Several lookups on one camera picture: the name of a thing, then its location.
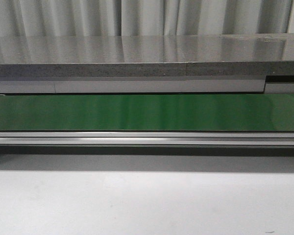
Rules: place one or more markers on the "green conveyor belt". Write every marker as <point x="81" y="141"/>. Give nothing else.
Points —
<point x="145" y="112"/>

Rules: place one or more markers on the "grey speckled stone counter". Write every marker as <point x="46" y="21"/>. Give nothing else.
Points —
<point x="260" y="63"/>

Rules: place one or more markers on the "white pleated curtain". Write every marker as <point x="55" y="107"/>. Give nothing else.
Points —
<point x="142" y="17"/>

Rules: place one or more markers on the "aluminium conveyor frame rail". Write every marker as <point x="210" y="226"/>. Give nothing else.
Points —
<point x="129" y="138"/>

